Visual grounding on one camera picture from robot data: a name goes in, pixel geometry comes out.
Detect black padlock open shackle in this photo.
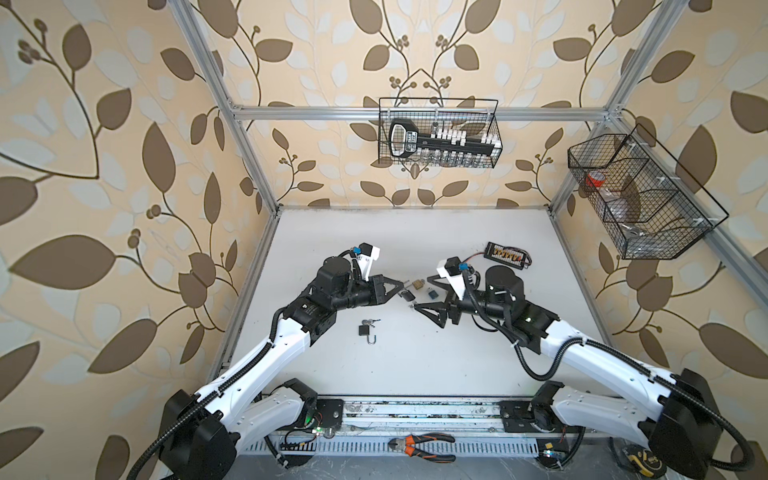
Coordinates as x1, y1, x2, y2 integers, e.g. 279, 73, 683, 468
358, 324, 377, 345

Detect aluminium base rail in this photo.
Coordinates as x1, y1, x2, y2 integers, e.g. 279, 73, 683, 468
257, 395, 571, 439

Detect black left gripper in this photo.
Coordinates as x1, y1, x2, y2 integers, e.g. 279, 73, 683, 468
329, 274, 404, 313

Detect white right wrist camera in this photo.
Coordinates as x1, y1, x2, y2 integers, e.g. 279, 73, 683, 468
436, 257, 469, 300

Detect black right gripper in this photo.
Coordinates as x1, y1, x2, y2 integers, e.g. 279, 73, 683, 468
414, 273, 508, 328

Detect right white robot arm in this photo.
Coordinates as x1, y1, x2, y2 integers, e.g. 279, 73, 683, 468
413, 258, 756, 479

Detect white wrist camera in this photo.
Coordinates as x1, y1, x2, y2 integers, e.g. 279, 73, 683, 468
352, 243, 380, 281
436, 257, 469, 300

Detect side wire basket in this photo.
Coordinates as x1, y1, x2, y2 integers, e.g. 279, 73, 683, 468
567, 124, 729, 260

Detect yellow black tape measure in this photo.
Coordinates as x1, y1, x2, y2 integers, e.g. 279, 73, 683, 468
623, 446, 667, 479

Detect long shackle brass padlock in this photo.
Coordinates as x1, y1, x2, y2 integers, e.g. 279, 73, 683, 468
404, 279, 425, 290

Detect black socket holder rail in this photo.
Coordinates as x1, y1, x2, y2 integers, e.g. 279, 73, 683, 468
384, 118, 502, 161

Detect orange black pliers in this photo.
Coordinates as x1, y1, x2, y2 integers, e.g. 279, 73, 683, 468
387, 432, 457, 464

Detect black parallel charging board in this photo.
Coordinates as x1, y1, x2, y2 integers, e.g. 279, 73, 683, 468
483, 242, 532, 270

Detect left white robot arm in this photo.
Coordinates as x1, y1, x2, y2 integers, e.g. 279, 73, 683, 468
127, 248, 404, 479

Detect red black power lead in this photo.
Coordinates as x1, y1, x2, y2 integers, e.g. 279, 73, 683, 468
463, 252, 484, 265

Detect back wire basket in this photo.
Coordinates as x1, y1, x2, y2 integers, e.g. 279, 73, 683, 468
378, 96, 503, 169

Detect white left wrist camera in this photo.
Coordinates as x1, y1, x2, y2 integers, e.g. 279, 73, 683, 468
352, 243, 380, 281

